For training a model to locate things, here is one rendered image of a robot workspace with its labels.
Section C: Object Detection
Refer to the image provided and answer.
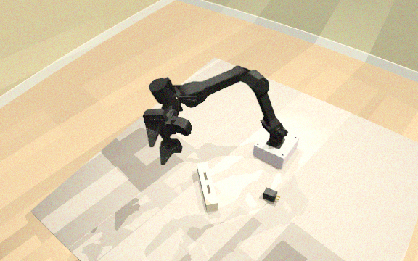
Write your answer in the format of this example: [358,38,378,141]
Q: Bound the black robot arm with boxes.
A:
[149,65,289,149]

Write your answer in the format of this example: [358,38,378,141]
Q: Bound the black two-prong charger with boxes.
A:
[263,187,280,202]

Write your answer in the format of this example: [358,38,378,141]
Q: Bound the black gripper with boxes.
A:
[143,108,183,165]

